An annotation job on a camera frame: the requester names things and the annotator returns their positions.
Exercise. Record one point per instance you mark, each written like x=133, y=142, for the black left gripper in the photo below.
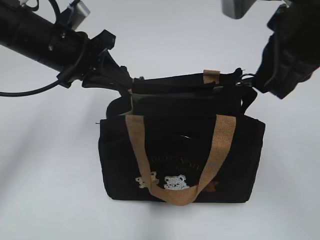
x=95, y=67

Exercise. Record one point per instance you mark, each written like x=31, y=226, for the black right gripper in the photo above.
x=292, y=53

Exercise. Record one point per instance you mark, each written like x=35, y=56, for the black canvas tote bag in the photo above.
x=181, y=140

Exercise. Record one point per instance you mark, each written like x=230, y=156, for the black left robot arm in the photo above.
x=59, y=46

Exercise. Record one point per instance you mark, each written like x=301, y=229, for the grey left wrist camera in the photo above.
x=75, y=13

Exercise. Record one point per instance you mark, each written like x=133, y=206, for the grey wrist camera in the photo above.
x=236, y=9
x=75, y=13

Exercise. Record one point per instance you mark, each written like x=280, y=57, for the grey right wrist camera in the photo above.
x=236, y=9

